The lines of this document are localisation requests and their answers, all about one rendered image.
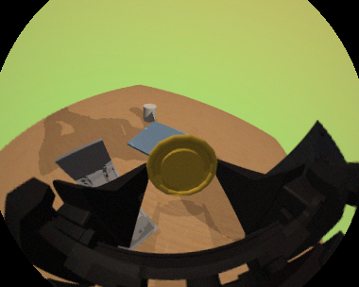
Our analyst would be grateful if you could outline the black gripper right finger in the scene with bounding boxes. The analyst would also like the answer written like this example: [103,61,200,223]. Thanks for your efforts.
[216,159,305,235]

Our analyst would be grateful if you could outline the blue-grey mat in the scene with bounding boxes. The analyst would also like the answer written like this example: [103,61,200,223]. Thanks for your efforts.
[127,121,188,156]

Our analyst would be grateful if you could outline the grey dish rack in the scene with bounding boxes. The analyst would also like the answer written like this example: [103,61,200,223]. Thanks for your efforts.
[54,139,158,251]

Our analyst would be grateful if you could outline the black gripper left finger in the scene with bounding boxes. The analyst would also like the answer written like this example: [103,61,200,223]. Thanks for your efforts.
[53,162,149,249]

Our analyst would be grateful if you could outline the olive-gold round plate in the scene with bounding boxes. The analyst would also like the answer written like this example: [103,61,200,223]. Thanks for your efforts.
[145,135,217,197]

